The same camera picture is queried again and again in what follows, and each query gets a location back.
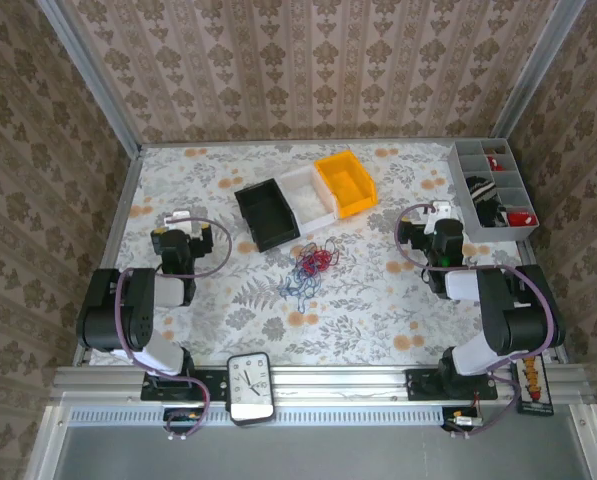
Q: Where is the floral tablecloth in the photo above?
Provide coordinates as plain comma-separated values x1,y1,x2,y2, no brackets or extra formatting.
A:
90,142,544,366

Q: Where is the aluminium side rail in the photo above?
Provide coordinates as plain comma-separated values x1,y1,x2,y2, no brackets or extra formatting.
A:
71,149,144,366
520,238,569,365

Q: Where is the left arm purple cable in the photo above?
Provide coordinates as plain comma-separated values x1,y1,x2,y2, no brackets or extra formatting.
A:
113,215,233,441

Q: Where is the grey metal panel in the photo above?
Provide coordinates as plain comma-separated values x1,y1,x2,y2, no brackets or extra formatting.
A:
25,404,597,480

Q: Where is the yellow plastic bin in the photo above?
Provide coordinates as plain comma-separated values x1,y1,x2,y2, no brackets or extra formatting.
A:
313,150,379,220

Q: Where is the aluminium frame cross rail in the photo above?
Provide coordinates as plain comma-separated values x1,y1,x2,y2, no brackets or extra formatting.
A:
50,364,592,404

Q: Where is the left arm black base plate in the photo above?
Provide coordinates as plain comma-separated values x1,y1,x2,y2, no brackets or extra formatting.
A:
141,368,229,401

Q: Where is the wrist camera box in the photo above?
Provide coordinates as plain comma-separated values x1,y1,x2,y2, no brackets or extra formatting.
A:
425,199,453,221
163,209,204,235

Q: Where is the aluminium upright frame post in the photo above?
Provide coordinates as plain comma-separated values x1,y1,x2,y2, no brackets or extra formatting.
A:
36,0,143,157
490,0,588,140

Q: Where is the white rectangular analog clock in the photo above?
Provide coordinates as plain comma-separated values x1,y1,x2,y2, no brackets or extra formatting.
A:
226,351,278,427

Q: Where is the thin red cable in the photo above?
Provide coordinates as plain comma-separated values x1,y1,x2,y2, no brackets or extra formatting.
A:
296,247,341,275

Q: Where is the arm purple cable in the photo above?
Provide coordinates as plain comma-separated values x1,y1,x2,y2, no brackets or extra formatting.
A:
113,215,233,441
395,202,564,441

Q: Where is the white plastic bin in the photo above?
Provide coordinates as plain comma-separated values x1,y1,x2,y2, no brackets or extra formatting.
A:
279,165,339,235

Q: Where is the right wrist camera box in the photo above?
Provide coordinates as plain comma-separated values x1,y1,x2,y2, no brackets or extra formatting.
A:
425,199,453,221

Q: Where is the black board with yellow connectors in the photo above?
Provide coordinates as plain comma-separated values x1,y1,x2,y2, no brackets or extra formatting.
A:
510,349,555,416

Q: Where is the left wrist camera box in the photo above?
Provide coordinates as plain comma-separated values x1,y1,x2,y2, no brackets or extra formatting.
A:
163,209,204,235

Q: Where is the grey compartment organizer tray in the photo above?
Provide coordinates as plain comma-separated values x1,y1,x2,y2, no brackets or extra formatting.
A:
446,138,542,242

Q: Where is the grey slotted cable duct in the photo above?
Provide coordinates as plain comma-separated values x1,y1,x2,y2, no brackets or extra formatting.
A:
67,405,572,426

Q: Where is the thin blue cable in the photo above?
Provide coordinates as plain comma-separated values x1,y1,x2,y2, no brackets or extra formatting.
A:
276,244,325,314

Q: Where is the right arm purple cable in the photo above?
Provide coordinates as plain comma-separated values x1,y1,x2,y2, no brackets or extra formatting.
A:
395,202,564,441

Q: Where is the black plastic bin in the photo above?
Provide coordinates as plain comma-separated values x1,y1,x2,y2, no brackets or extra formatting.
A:
233,178,302,254

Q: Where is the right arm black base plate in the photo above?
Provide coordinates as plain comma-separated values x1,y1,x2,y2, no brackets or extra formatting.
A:
405,368,499,401

